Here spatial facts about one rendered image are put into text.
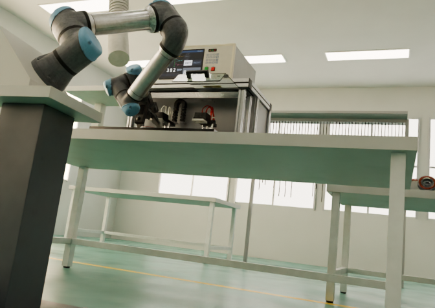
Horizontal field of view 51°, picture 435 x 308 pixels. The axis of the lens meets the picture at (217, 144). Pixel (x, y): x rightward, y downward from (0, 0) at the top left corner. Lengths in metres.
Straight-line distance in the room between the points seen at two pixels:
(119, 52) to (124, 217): 6.68
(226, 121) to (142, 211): 7.41
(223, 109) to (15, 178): 1.20
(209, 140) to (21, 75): 0.74
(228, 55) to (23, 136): 1.17
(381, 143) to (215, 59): 1.07
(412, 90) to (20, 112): 7.74
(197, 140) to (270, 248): 6.82
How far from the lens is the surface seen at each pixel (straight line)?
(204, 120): 2.21
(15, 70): 1.69
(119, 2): 3.93
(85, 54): 1.72
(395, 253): 1.69
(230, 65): 2.37
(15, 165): 1.66
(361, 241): 8.34
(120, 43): 3.62
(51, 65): 1.74
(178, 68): 2.48
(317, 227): 8.43
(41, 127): 1.64
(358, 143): 1.70
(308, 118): 5.81
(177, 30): 1.92
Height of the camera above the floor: 0.34
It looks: 11 degrees up
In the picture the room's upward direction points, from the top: 7 degrees clockwise
